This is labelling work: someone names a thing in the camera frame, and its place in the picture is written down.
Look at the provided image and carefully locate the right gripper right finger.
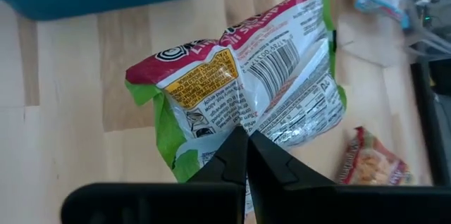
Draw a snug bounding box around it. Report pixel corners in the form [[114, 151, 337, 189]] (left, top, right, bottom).
[[247, 130, 451, 224]]

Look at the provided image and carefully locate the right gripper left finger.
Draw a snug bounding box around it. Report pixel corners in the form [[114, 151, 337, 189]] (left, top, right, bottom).
[[61, 125, 249, 224]]

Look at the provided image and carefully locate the red ramen noodle packet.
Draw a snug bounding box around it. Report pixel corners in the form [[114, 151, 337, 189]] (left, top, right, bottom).
[[335, 126, 414, 186]]

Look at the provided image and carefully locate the white green food packet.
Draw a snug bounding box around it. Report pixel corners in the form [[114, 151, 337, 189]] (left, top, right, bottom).
[[125, 0, 348, 214]]

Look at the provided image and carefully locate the black metal table frame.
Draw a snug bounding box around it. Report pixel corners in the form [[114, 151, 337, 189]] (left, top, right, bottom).
[[409, 58, 451, 187]]

